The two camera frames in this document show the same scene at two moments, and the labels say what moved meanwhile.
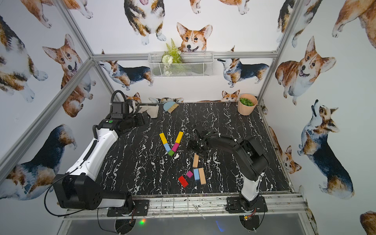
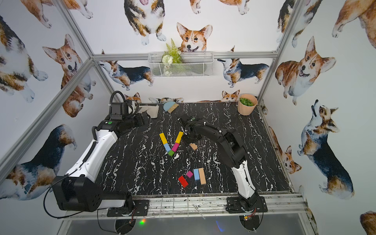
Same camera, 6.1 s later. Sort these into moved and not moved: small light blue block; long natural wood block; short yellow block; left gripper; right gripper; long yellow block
Moved: right gripper; long natural wood block
Not moved: small light blue block; left gripper; long yellow block; short yellow block
